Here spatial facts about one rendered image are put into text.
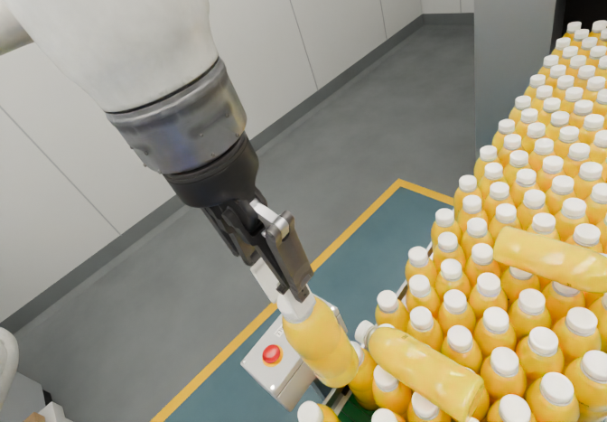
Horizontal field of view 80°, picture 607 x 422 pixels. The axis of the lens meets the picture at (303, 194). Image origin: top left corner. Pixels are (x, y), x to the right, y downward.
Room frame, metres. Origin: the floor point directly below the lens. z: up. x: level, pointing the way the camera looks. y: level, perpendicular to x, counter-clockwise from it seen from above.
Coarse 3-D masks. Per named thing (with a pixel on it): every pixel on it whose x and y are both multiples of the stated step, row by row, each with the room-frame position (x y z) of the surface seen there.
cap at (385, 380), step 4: (376, 368) 0.29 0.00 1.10; (380, 368) 0.29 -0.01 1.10; (376, 372) 0.28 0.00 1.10; (380, 372) 0.28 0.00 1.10; (384, 372) 0.28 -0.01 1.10; (376, 376) 0.28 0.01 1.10; (380, 376) 0.28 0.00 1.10; (384, 376) 0.27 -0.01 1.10; (388, 376) 0.27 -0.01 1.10; (392, 376) 0.27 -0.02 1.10; (376, 380) 0.27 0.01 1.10; (380, 380) 0.27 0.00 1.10; (384, 380) 0.27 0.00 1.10; (388, 380) 0.26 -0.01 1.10; (392, 380) 0.26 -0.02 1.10; (396, 380) 0.26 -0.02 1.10; (380, 384) 0.26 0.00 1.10; (384, 384) 0.26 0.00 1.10; (388, 384) 0.26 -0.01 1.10; (392, 384) 0.26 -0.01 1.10; (384, 388) 0.26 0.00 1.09; (388, 388) 0.26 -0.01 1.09
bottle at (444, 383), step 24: (384, 336) 0.30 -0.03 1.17; (408, 336) 0.29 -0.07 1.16; (384, 360) 0.27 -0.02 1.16; (408, 360) 0.25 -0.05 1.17; (432, 360) 0.24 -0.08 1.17; (408, 384) 0.23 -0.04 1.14; (432, 384) 0.21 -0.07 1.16; (456, 384) 0.20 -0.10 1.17; (480, 384) 0.19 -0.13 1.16; (456, 408) 0.17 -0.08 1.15
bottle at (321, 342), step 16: (320, 304) 0.28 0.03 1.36; (288, 320) 0.26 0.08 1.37; (304, 320) 0.25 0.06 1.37; (320, 320) 0.26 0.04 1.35; (336, 320) 0.27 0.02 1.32; (288, 336) 0.26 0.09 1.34; (304, 336) 0.25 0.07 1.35; (320, 336) 0.25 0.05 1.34; (336, 336) 0.25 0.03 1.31; (304, 352) 0.25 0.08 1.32; (320, 352) 0.24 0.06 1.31; (336, 352) 0.25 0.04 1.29; (352, 352) 0.27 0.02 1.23; (320, 368) 0.24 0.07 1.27; (336, 368) 0.24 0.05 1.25; (352, 368) 0.25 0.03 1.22; (336, 384) 0.24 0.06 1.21
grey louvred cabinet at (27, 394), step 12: (12, 384) 1.29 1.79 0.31; (24, 384) 1.34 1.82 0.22; (36, 384) 1.39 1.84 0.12; (12, 396) 1.21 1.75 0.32; (24, 396) 1.25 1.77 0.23; (36, 396) 1.29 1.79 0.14; (48, 396) 1.35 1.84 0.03; (12, 408) 1.13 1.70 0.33; (24, 408) 1.16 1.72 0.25; (36, 408) 1.20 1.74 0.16; (0, 420) 1.03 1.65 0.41; (12, 420) 1.06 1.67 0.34
